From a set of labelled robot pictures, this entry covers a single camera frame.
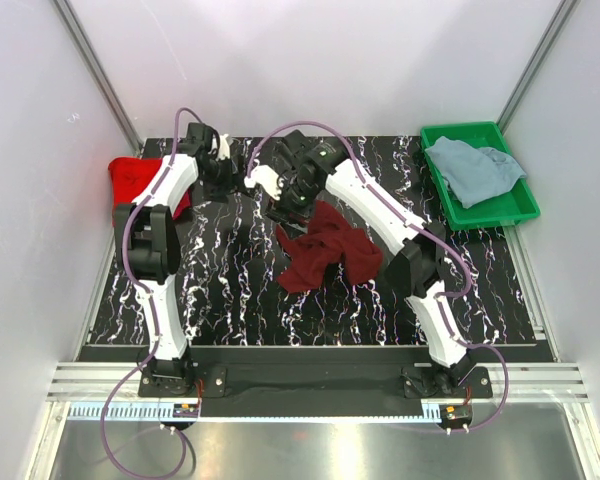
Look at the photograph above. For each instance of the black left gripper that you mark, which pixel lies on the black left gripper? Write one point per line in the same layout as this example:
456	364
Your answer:
228	187

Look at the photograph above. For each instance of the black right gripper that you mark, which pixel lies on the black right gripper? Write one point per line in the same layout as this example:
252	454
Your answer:
280	210

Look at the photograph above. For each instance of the dark red t-shirt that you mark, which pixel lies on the dark red t-shirt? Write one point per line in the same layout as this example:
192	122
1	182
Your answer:
329	240

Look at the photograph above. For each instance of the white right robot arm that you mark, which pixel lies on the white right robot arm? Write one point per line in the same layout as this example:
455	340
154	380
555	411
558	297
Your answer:
413	257

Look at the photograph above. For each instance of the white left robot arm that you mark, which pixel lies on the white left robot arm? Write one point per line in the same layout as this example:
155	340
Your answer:
148	248

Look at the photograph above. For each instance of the folded bright red t-shirt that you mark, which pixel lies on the folded bright red t-shirt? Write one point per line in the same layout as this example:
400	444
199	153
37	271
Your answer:
133	179

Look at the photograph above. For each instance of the light blue t-shirt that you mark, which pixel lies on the light blue t-shirt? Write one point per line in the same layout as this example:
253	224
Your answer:
474	175

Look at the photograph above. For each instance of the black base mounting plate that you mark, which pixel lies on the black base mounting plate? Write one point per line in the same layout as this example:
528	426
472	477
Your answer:
315	385

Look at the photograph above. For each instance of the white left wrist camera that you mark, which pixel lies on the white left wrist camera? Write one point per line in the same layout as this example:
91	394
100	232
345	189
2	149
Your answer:
224	144

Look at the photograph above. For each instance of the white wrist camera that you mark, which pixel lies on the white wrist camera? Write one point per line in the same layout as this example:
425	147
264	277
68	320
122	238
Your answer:
265	177
224	144

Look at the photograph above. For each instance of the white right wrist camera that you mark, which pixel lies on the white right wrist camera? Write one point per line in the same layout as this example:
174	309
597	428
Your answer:
265	177

